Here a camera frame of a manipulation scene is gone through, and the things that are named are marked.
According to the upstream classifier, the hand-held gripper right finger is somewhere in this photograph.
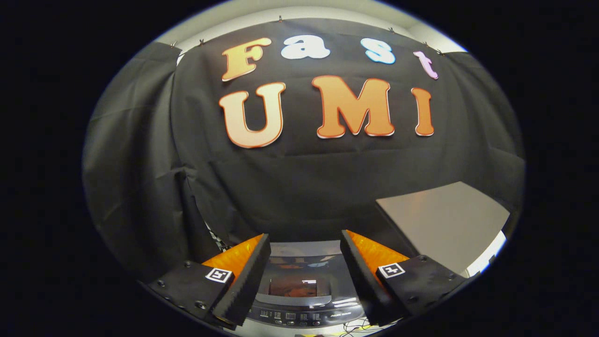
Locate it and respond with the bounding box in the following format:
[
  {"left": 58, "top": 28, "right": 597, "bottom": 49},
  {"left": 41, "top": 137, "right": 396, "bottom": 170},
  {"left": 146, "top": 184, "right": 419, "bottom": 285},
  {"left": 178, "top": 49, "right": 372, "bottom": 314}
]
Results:
[{"left": 340, "top": 229, "right": 469, "bottom": 327}]

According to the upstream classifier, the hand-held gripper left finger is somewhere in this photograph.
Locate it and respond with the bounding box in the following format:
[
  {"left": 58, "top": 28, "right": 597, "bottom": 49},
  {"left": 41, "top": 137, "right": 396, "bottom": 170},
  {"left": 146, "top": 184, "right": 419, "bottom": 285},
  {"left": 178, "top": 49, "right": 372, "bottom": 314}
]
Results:
[{"left": 147, "top": 233, "right": 272, "bottom": 329}]

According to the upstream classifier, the dark grey washing machine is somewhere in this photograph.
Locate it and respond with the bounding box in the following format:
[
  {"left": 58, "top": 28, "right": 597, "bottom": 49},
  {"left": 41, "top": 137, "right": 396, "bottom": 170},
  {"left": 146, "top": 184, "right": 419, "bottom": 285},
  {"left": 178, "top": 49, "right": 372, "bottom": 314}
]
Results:
[{"left": 234, "top": 241, "right": 376, "bottom": 331}]

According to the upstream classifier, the black backdrop cloth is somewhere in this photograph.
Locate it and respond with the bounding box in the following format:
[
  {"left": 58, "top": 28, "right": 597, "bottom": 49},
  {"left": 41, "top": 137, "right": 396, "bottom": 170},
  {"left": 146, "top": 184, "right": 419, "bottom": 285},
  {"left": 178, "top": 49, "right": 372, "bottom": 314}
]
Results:
[{"left": 83, "top": 18, "right": 526, "bottom": 284}]

